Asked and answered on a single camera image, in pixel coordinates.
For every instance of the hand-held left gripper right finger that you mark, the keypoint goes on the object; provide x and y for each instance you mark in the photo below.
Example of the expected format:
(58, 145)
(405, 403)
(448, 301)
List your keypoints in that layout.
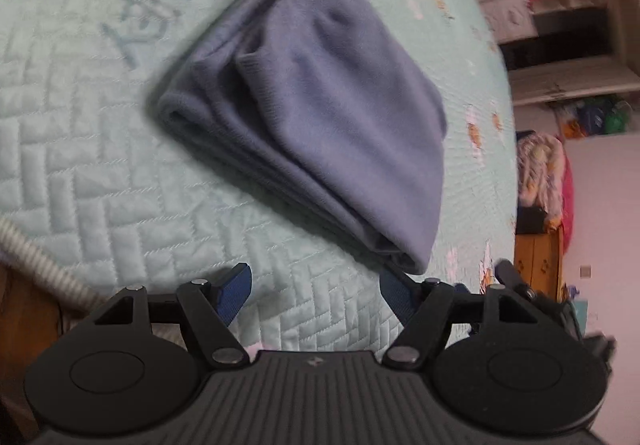
(397, 295)

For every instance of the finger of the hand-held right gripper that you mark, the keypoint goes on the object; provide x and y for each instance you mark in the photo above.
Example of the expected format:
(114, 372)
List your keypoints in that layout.
(507, 271)

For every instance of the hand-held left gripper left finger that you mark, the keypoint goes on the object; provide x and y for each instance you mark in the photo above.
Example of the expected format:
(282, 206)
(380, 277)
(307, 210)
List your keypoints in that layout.
(235, 292)

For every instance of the blue knit sweater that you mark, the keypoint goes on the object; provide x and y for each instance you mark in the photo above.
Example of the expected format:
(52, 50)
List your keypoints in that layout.
(325, 125)

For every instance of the teal gift bag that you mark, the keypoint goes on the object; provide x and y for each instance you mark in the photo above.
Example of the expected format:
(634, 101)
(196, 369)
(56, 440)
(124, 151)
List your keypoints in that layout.
(580, 315)

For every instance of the wooden desk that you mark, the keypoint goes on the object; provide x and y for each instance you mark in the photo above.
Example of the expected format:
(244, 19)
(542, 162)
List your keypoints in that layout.
(537, 265)

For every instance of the black chair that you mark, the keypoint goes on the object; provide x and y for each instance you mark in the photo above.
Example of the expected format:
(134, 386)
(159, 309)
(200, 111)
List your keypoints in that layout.
(530, 220)

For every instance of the pink pillow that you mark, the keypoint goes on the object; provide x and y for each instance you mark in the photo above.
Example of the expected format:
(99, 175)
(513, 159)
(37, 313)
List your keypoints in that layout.
(568, 200)

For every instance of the rolled floral quilt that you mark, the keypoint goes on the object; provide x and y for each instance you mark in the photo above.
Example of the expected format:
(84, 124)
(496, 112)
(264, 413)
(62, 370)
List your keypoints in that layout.
(537, 170)

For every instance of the hanging colourful bags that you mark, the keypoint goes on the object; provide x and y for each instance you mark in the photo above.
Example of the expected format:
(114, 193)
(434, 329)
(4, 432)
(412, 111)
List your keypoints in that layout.
(595, 117)

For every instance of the bee print quilted bedspread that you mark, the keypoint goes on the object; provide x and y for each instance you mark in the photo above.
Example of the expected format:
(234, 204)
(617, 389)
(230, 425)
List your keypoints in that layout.
(100, 175)

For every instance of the white door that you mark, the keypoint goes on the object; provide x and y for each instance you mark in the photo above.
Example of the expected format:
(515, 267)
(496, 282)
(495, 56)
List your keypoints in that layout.
(565, 80)

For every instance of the striped mattress edge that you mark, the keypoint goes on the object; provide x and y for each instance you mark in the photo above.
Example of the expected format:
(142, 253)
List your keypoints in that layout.
(30, 257)

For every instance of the white drawer cabinet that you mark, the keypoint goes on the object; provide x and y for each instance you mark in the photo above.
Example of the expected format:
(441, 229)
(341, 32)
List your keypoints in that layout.
(510, 17)

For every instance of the wall socket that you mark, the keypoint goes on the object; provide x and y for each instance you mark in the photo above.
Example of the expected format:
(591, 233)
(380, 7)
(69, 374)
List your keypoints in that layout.
(585, 271)

